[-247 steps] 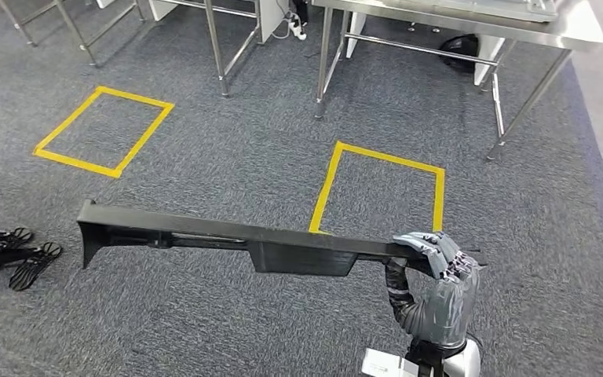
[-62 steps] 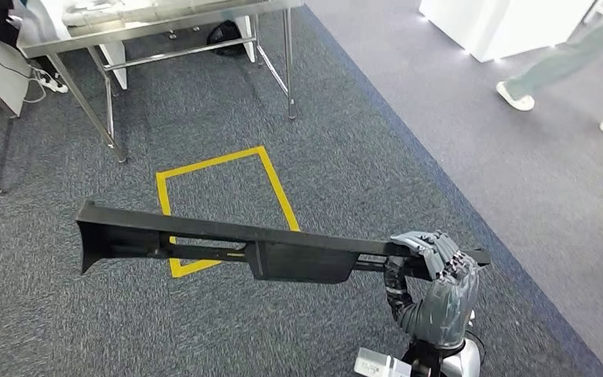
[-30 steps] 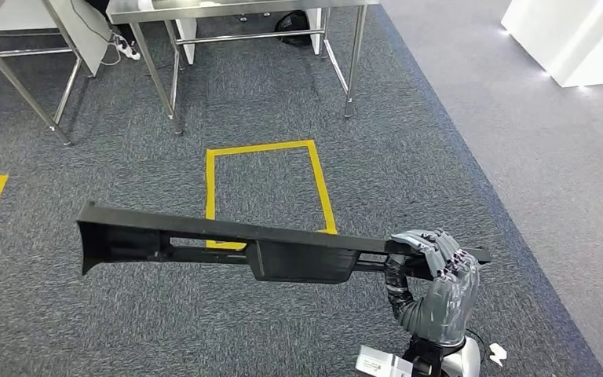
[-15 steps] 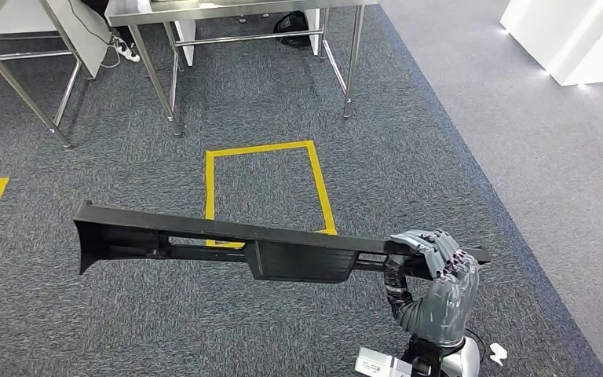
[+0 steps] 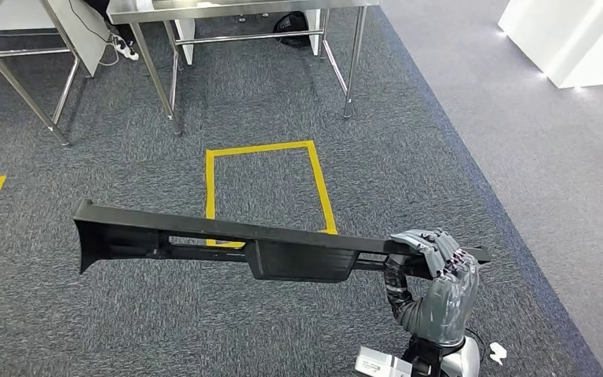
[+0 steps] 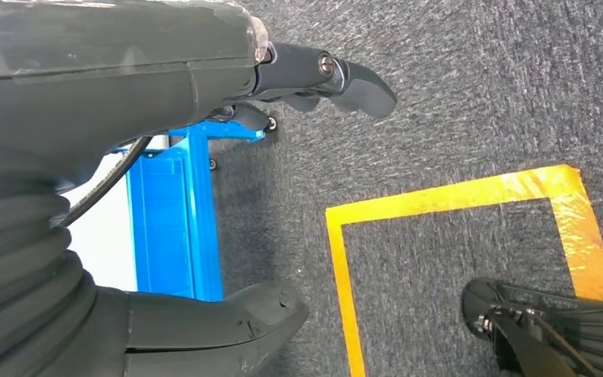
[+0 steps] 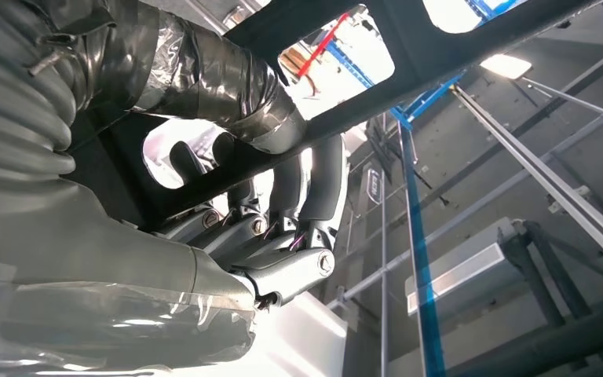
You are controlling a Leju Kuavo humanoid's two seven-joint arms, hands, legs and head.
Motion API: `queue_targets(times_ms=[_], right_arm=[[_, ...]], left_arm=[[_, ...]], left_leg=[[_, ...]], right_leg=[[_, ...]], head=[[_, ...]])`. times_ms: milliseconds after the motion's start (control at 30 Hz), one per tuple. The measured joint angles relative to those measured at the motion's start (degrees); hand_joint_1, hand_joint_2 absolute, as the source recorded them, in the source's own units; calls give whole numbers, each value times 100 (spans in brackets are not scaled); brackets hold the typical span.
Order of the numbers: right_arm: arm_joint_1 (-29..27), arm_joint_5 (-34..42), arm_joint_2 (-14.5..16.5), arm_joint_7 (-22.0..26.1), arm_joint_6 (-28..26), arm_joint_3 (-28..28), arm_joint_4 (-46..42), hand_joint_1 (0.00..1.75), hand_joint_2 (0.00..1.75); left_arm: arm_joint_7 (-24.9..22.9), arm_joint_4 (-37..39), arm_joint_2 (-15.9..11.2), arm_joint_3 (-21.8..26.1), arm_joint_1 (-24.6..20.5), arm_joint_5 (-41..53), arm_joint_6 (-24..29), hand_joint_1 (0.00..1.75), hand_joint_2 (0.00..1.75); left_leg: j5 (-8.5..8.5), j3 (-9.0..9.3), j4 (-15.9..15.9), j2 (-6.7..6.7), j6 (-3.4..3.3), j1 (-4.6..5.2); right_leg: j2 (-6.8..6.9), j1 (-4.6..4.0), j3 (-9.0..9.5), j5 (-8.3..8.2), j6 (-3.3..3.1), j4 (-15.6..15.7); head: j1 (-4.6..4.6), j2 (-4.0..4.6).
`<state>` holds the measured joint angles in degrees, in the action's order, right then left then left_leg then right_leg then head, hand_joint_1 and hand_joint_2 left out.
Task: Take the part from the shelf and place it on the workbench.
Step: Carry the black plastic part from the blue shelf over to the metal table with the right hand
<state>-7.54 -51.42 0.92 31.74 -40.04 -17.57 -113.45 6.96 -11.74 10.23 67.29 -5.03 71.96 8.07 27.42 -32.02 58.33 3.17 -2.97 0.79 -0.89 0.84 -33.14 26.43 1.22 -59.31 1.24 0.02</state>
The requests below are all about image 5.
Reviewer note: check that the black plastic plate frame part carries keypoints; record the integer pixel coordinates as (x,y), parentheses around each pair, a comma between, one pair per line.
(176,225)

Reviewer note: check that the steel side table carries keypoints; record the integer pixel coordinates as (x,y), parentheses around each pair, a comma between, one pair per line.
(20,52)

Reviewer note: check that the white display plinth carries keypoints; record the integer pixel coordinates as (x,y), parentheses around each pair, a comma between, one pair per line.
(567,36)

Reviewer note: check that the white power strip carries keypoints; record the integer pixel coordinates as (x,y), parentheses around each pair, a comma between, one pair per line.
(126,49)

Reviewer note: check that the steel workbench table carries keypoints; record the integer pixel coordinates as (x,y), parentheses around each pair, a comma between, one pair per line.
(228,9)

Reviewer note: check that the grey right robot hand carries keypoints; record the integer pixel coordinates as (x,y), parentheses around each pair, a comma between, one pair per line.
(444,309)

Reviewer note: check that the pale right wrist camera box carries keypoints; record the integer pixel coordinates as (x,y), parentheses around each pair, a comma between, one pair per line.
(379,364)

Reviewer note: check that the white board panel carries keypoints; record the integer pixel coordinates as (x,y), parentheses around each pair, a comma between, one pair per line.
(83,31)

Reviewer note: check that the white paper scrap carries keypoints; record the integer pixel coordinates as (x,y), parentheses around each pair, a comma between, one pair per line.
(498,354)

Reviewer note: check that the black round bag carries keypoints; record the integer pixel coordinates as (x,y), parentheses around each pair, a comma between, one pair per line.
(291,26)

